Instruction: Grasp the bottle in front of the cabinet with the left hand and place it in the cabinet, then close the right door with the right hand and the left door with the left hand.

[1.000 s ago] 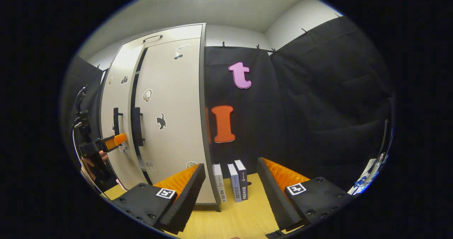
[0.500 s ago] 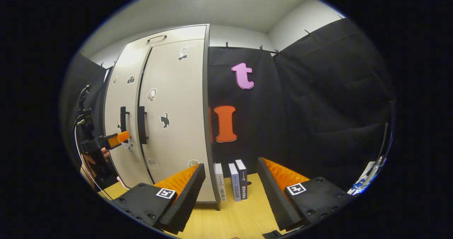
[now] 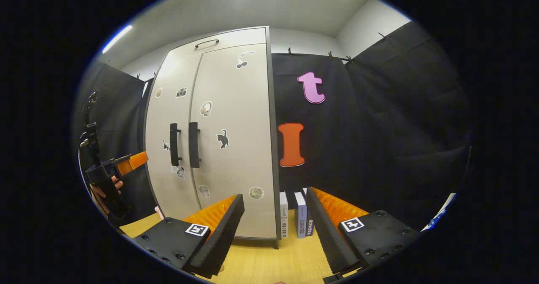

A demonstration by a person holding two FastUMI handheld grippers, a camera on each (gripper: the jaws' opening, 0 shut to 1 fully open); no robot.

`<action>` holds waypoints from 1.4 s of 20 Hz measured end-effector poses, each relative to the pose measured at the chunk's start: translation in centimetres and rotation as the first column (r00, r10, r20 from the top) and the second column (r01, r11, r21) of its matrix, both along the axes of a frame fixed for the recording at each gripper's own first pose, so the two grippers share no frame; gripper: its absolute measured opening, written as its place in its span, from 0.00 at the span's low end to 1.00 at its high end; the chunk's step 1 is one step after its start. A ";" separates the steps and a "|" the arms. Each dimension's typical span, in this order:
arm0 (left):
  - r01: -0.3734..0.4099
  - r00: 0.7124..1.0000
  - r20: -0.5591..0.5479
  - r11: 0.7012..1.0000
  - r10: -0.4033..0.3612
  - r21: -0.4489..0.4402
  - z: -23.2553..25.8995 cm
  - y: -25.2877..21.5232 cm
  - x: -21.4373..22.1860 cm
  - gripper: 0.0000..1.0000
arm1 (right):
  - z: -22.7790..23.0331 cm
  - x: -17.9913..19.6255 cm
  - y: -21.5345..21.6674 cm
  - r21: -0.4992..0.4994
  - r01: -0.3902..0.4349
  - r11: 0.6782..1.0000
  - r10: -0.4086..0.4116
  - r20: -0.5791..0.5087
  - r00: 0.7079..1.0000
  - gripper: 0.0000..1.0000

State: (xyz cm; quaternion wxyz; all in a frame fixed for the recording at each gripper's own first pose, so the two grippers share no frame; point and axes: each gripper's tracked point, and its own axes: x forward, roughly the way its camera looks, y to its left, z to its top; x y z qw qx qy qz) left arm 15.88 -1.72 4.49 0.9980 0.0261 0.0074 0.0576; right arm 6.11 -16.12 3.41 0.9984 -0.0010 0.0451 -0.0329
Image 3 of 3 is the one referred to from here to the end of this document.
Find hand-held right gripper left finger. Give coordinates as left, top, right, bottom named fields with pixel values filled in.
left=133, top=194, right=245, bottom=279

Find white cabinet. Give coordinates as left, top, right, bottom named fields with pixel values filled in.
left=143, top=26, right=281, bottom=249

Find dark blue book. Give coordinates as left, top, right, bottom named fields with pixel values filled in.
left=302, top=187, right=315, bottom=237

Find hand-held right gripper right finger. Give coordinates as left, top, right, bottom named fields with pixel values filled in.
left=304, top=187, right=419, bottom=276

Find white and blue object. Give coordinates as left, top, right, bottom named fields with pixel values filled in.
left=421, top=193, right=458, bottom=232

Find black bar door handle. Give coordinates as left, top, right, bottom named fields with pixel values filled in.
left=169, top=123, right=183, bottom=167

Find white door camera sticker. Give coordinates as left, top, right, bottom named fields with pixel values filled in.
left=144, top=50, right=203, bottom=224

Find white door headphones sticker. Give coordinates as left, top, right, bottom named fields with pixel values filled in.
left=188, top=43, right=279, bottom=239

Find pale blue book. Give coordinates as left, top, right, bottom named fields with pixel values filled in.
left=294, top=191, right=307, bottom=239

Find black backdrop cloth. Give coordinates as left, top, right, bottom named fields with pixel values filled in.
left=72, top=20, right=474, bottom=234

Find white book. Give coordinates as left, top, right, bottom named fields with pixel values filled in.
left=280, top=191, right=289, bottom=239

